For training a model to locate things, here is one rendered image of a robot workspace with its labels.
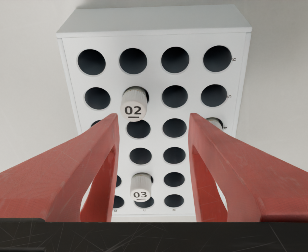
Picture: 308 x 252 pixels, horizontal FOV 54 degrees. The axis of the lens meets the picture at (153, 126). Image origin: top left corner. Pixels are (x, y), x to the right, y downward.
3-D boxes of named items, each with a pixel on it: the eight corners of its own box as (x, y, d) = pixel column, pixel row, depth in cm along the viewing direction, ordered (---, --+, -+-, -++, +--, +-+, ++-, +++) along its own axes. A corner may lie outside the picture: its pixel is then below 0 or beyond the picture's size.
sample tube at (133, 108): (149, 78, 18) (147, 123, 14) (128, 78, 18) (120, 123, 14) (149, 59, 17) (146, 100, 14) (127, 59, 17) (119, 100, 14)
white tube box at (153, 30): (214, 175, 23) (223, 216, 20) (104, 177, 23) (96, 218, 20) (234, 3, 16) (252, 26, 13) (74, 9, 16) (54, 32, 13)
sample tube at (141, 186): (153, 151, 21) (152, 202, 18) (135, 152, 21) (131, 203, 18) (151, 137, 21) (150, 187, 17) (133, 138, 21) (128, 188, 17)
